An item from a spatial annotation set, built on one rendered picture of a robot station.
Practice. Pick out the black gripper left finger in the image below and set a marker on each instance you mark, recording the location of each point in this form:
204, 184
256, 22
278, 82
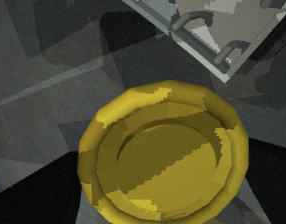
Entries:
48, 196

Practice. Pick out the yellow round plate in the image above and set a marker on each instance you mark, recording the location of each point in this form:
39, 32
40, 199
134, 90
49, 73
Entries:
163, 153

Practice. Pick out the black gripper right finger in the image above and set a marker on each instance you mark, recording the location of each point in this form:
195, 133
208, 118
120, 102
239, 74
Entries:
266, 175

